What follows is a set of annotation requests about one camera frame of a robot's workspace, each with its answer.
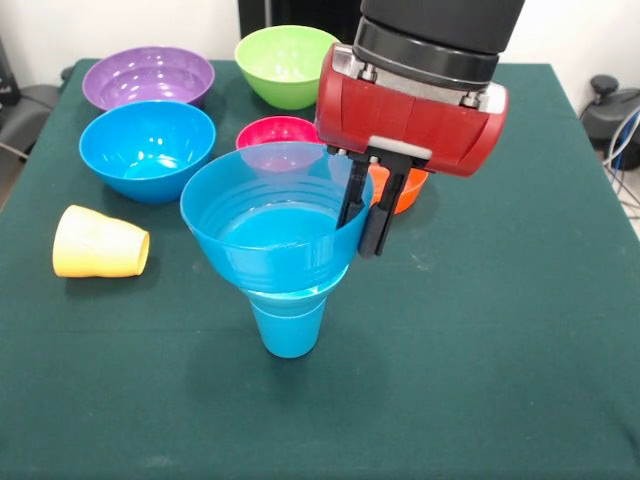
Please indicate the orange plastic bowl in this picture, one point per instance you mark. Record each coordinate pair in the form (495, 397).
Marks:
(407, 192)

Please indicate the large blue plastic bowl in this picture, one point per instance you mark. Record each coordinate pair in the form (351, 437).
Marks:
(145, 140)

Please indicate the blue plastic cup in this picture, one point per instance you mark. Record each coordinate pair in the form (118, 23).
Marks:
(287, 335)

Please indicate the yellow plastic cup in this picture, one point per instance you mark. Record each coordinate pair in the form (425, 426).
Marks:
(95, 245)

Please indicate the green plastic bowl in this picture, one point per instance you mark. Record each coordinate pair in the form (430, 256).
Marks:
(280, 65)

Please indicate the dark green table cloth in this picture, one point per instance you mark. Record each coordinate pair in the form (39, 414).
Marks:
(300, 415)

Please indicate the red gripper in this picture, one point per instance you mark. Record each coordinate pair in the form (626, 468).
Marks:
(400, 120)

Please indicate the pink plastic bowl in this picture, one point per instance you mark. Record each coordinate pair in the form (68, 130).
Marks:
(275, 130)

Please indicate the purple plastic bowl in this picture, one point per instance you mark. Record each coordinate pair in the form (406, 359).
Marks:
(150, 75)

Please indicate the small blue plastic bowl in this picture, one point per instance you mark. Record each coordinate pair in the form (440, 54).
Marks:
(270, 260)

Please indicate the cyan plastic bowl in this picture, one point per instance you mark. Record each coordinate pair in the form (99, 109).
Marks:
(300, 296)

